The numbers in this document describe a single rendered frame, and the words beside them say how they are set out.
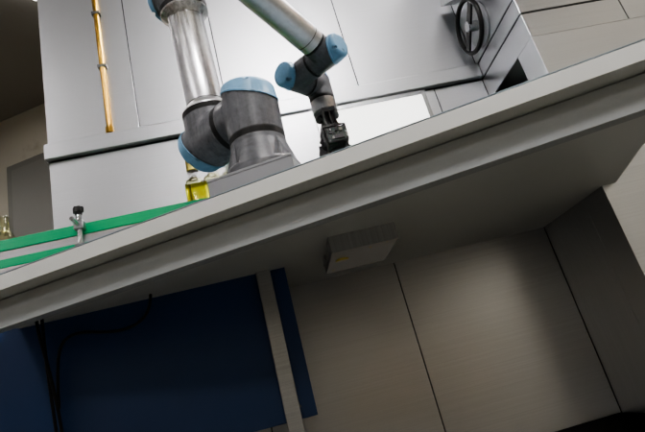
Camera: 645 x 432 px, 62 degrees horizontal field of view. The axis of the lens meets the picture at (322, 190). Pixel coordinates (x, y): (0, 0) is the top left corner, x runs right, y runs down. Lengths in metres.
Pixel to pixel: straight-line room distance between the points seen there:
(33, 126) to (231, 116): 4.95
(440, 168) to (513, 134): 0.13
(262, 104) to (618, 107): 0.64
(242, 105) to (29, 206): 4.59
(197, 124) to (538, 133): 0.69
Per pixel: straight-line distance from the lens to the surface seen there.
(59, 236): 1.64
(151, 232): 1.06
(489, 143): 0.96
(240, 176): 1.01
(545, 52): 1.87
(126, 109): 2.10
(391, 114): 2.01
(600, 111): 0.99
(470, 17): 2.15
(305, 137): 1.92
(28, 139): 5.96
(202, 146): 1.19
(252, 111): 1.09
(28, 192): 5.65
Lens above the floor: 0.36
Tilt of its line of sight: 21 degrees up
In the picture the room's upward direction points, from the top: 15 degrees counter-clockwise
